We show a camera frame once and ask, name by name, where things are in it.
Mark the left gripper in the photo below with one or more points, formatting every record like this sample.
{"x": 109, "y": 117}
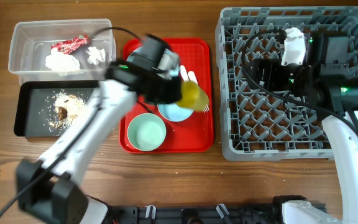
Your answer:
{"x": 176, "y": 95}

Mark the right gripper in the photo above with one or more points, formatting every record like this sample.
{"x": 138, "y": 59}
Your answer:
{"x": 273, "y": 67}

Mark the light blue bowl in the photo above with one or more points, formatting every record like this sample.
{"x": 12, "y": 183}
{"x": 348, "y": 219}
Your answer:
{"x": 173, "y": 112}

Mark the yellow plastic cup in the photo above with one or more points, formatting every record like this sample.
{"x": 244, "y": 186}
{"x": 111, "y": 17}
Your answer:
{"x": 192, "y": 97}

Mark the green bowl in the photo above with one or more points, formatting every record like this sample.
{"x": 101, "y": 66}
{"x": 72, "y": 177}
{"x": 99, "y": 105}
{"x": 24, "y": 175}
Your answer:
{"x": 146, "y": 132}

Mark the rice and food scraps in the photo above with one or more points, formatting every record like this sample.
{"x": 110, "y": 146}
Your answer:
{"x": 64, "y": 109}

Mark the red snack wrapper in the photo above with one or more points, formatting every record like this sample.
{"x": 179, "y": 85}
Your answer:
{"x": 71, "y": 45}

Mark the white napkin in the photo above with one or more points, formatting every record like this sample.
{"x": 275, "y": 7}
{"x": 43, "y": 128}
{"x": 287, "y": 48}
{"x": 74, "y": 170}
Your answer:
{"x": 60, "y": 62}

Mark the small white tissue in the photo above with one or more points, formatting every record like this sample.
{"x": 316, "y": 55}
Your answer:
{"x": 96, "y": 56}

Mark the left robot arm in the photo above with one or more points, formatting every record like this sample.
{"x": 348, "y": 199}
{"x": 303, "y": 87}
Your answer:
{"x": 49, "y": 188}

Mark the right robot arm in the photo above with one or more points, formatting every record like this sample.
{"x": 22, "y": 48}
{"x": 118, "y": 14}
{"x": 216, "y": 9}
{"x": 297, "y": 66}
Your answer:
{"x": 314, "y": 68}

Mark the grey dishwasher rack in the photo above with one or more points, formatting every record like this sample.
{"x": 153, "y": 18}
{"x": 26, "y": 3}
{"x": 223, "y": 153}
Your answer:
{"x": 254, "y": 125}

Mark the white plastic spoon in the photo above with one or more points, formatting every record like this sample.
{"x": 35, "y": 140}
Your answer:
{"x": 184, "y": 73}

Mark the large light blue plate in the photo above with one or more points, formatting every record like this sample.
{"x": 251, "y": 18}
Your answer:
{"x": 132, "y": 56}

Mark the white plastic fork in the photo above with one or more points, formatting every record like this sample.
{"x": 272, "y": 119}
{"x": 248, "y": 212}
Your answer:
{"x": 192, "y": 77}

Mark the red serving tray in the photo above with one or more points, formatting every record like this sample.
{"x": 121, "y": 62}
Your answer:
{"x": 195, "y": 134}

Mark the clear plastic bin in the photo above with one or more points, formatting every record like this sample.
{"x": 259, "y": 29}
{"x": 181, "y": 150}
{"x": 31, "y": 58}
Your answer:
{"x": 31, "y": 44}

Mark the black plastic tray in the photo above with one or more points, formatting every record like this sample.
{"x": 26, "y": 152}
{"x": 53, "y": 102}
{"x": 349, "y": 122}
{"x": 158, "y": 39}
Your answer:
{"x": 35, "y": 108}

